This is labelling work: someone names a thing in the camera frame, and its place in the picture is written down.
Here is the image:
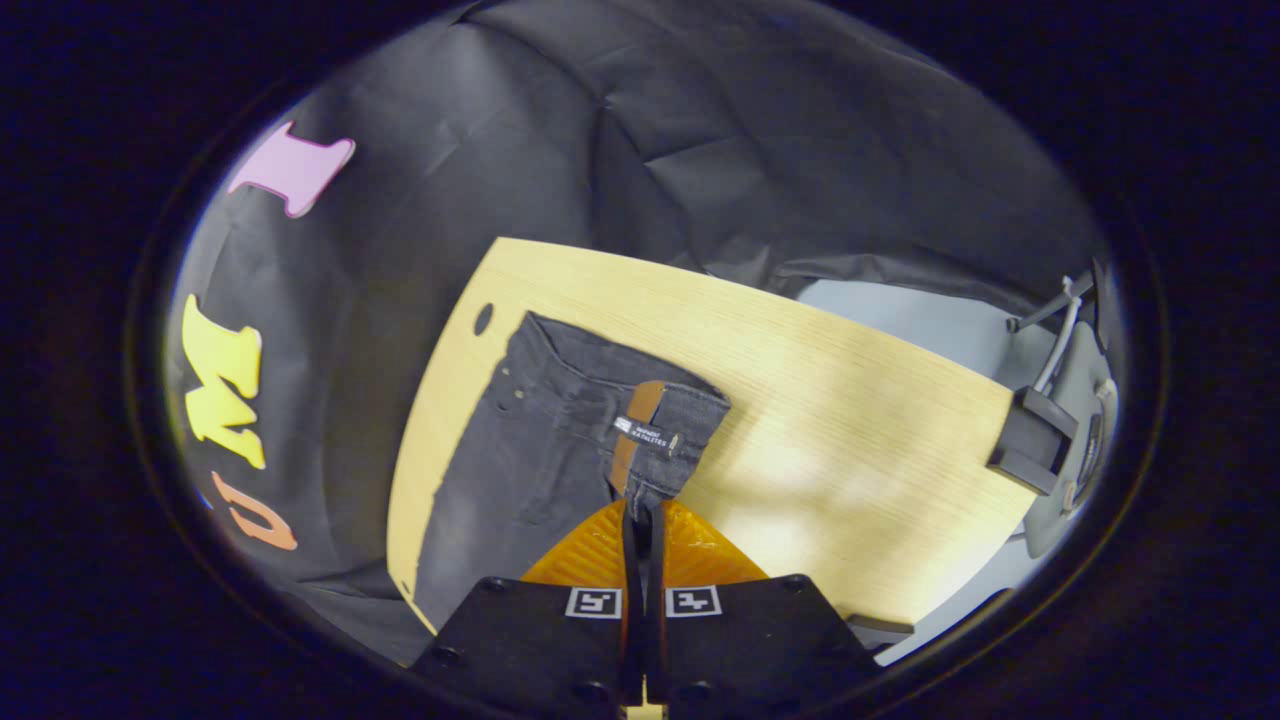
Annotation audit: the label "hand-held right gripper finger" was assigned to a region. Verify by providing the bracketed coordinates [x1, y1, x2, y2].
[410, 498, 643, 720]
[645, 498, 886, 720]

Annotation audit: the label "black jeans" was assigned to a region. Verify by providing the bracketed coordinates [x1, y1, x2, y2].
[413, 312, 733, 633]

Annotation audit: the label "black backdrop cloth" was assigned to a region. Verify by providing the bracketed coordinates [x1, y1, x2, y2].
[165, 0, 1113, 669]

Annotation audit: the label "grey office chair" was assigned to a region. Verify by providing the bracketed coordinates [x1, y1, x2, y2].
[985, 255, 1123, 561]

